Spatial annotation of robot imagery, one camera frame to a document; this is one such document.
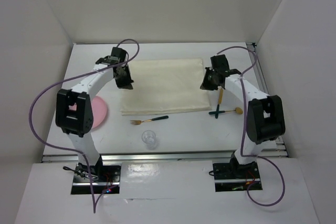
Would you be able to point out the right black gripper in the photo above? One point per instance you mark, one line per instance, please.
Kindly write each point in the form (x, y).
(206, 85)

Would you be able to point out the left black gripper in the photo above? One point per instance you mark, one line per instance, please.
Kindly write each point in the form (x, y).
(125, 84)

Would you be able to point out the pink plate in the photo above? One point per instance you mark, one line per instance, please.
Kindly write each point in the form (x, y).
(99, 111)

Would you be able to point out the cream cloth placemat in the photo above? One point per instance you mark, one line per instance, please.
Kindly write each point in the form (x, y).
(165, 86)

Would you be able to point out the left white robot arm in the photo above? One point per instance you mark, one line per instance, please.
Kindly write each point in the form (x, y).
(74, 114)

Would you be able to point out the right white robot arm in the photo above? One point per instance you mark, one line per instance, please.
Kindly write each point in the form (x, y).
(263, 113)

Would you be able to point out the clear plastic cup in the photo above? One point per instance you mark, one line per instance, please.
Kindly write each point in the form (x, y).
(149, 139)

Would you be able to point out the gold knife green handle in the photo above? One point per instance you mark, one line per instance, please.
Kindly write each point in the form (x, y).
(220, 97)

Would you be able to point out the gold fork green handle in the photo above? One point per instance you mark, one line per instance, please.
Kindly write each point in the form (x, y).
(139, 122)

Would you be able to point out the gold spoon green handle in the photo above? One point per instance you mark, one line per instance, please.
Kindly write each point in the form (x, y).
(237, 110)

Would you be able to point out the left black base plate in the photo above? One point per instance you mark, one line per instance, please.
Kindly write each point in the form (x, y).
(109, 181)

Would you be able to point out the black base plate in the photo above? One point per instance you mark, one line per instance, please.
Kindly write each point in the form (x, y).
(227, 177)
(109, 181)

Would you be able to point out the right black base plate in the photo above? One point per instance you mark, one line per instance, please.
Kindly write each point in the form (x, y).
(227, 177)

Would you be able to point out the aluminium right side rail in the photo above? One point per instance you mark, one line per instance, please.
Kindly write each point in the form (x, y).
(280, 151)

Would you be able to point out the aluminium rail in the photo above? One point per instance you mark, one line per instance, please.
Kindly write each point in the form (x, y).
(143, 157)
(280, 151)

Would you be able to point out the aluminium front rail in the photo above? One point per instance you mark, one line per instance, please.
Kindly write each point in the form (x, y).
(143, 157)

